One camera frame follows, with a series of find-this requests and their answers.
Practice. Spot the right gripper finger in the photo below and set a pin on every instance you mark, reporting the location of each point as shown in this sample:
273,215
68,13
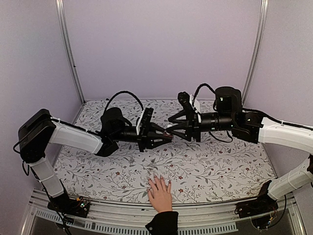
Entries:
179,117
180,131

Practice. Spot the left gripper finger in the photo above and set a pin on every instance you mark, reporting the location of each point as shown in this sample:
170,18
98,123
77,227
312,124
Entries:
156,127
159,142

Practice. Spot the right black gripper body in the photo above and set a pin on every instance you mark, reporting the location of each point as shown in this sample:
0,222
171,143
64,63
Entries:
193,128

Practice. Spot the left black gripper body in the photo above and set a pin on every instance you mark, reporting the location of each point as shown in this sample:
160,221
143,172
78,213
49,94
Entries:
142,141

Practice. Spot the red nail polish bottle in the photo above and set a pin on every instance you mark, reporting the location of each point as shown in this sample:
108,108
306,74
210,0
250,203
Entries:
167,135

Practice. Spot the black sleeved forearm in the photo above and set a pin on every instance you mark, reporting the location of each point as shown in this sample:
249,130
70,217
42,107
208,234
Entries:
164,223

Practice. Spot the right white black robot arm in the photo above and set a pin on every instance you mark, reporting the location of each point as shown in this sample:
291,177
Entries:
249,125

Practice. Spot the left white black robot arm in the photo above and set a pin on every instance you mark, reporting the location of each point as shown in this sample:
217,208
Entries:
43,129

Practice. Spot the person's hand with painted nails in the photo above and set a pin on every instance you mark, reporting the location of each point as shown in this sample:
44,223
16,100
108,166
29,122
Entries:
159,194

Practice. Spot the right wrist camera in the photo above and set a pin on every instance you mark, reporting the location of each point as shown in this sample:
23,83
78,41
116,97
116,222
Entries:
189,103

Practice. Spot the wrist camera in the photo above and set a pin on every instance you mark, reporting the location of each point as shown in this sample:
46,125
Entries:
189,103
144,120

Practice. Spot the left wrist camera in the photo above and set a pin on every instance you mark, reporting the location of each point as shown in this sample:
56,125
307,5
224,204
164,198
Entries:
144,120

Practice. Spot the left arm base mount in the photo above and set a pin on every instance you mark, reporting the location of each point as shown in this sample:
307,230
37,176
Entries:
64,204

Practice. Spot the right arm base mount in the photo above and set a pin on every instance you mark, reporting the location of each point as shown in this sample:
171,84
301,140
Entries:
262,204

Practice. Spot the right aluminium frame post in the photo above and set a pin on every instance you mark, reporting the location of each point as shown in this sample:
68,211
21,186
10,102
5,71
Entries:
256,49

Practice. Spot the aluminium frame post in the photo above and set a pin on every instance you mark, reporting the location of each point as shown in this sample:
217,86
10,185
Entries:
66,39
256,49

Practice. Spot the left aluminium frame post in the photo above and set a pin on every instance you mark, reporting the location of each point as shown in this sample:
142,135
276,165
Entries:
66,39

